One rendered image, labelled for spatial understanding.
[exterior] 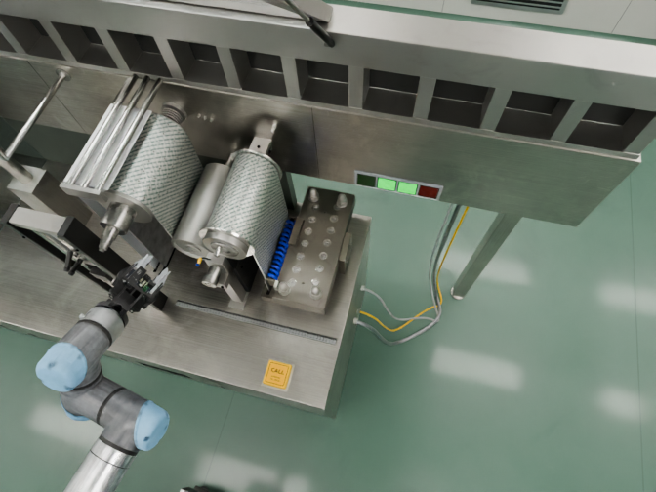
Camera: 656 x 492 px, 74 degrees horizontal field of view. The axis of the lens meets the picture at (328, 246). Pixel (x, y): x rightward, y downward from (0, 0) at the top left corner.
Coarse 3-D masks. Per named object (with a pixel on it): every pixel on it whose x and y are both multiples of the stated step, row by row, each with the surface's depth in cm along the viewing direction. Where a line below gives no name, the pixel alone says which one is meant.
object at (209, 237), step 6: (210, 234) 107; (216, 234) 106; (222, 234) 106; (204, 240) 109; (210, 240) 108; (216, 240) 107; (222, 240) 106; (228, 240) 106; (234, 240) 106; (210, 246) 111; (234, 246) 107; (240, 246) 107; (246, 246) 110; (240, 252) 110; (246, 252) 110; (234, 258) 115; (240, 258) 114
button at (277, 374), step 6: (270, 360) 130; (270, 366) 129; (276, 366) 129; (282, 366) 129; (288, 366) 129; (270, 372) 129; (276, 372) 129; (282, 372) 128; (288, 372) 128; (264, 378) 128; (270, 378) 128; (276, 378) 128; (282, 378) 128; (288, 378) 129; (270, 384) 127; (276, 384) 127; (282, 384) 127
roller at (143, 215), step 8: (152, 112) 111; (104, 192) 102; (112, 192) 101; (112, 200) 105; (120, 200) 103; (128, 200) 102; (136, 200) 103; (136, 208) 105; (144, 208) 104; (136, 216) 110; (144, 216) 108; (152, 216) 109
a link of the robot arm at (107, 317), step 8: (88, 312) 83; (96, 312) 82; (104, 312) 83; (112, 312) 84; (96, 320) 81; (104, 320) 82; (112, 320) 83; (120, 320) 84; (112, 328) 82; (120, 328) 84; (112, 336) 82
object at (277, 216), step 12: (276, 192) 123; (276, 204) 126; (276, 216) 128; (264, 228) 119; (276, 228) 131; (264, 240) 121; (276, 240) 134; (264, 252) 123; (264, 264) 126; (264, 276) 130
